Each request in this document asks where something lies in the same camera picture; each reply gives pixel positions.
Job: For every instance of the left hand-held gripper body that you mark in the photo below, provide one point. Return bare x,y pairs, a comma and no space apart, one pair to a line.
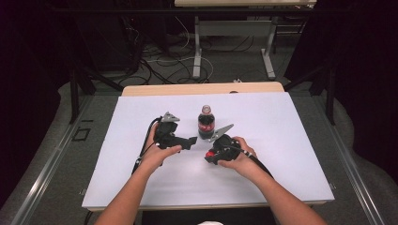
167,134

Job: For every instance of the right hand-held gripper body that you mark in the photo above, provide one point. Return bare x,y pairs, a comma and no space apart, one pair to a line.
226,146

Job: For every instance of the dark cola bottle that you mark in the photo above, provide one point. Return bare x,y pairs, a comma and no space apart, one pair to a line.
206,125

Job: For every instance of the person's right hand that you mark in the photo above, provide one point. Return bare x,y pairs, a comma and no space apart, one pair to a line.
245,164

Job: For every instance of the person's left hand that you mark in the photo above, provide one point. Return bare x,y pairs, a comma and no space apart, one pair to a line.
155,157

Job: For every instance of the wooden table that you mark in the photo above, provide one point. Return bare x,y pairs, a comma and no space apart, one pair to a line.
187,88

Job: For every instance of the person's dark lap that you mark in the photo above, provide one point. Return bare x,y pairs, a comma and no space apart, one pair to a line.
206,215

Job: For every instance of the white table mat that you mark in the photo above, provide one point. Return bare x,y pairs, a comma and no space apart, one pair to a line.
281,125

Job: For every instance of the black metal stand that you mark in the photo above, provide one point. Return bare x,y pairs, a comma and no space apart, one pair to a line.
78,90
327,90

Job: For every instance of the black computer case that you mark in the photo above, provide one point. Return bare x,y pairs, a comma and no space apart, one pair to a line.
106,43

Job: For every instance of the white desk with metal legs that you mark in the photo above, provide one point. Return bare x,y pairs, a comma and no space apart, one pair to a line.
233,28

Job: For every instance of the aluminium floor rail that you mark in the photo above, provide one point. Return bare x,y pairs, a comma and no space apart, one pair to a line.
353,175
47,172

